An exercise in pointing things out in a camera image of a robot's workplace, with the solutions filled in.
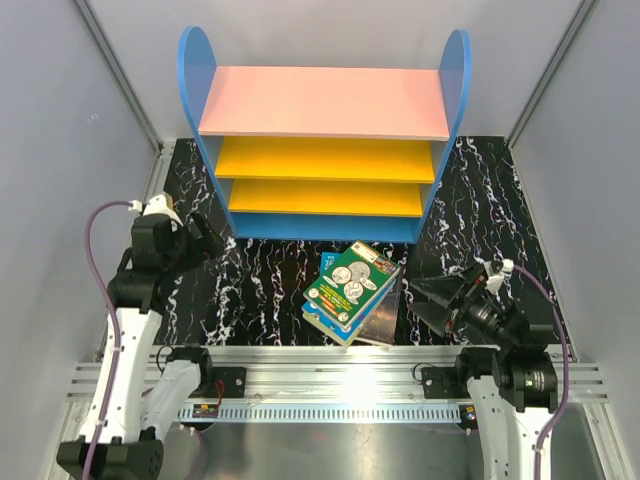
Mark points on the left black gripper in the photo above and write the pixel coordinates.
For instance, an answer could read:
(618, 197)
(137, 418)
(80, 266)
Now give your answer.
(209, 243)

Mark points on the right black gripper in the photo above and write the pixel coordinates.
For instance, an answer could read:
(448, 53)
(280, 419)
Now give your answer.
(445, 289)

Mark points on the dark tale two cities book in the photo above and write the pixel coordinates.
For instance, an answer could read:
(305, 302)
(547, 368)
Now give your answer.
(380, 327)

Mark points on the green coin cover book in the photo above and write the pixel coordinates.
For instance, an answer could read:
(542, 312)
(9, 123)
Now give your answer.
(351, 284)

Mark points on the blue back cover book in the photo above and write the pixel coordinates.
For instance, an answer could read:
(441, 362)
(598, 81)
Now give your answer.
(376, 325)

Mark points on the green storey treehouse book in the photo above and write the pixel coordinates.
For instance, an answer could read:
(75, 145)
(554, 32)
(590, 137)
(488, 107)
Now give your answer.
(323, 323)

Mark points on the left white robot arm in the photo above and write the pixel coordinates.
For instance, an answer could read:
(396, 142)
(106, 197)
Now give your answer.
(124, 432)

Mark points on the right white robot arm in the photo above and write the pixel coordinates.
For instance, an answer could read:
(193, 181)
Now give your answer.
(517, 394)

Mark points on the black marble pattern mat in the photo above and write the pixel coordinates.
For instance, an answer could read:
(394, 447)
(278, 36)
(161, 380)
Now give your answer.
(253, 295)

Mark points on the light blue treehouse book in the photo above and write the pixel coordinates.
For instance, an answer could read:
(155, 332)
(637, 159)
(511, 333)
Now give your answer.
(327, 260)

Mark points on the blue pink yellow bookshelf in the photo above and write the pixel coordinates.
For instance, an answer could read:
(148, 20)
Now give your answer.
(324, 153)

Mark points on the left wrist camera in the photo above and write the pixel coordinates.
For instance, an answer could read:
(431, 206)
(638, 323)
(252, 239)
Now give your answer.
(159, 204)

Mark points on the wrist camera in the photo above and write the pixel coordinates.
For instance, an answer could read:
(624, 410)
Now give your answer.
(497, 273)
(159, 204)

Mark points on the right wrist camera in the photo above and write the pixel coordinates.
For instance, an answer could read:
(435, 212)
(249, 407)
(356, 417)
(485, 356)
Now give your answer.
(497, 273)

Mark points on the slotted grey cable duct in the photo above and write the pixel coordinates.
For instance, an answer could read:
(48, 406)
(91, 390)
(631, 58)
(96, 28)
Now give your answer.
(320, 413)

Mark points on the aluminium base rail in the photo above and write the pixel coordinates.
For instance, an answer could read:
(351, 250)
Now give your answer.
(356, 375)

